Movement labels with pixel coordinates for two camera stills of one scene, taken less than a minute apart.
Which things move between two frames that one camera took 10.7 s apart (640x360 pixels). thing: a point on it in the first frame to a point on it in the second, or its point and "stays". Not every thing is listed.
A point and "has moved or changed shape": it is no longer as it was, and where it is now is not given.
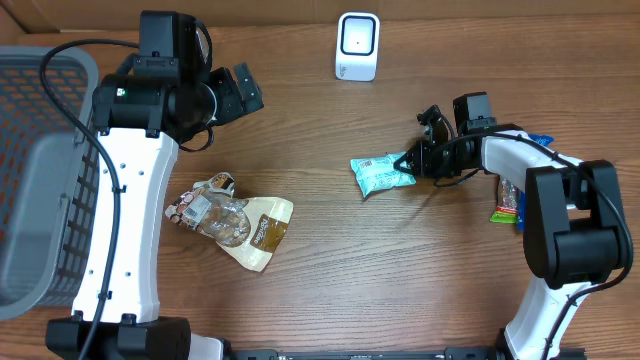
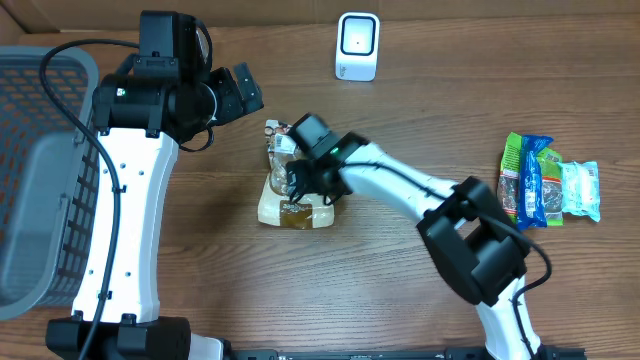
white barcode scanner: x=358 y=46 stays
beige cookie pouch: x=250 y=229 to x=276 y=208
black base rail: x=389 y=354 stays
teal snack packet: x=375 y=173 has moved or changed shape
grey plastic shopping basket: x=50 y=181 stays
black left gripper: x=234 y=104 stays
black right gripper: x=424 y=168 to x=300 y=183
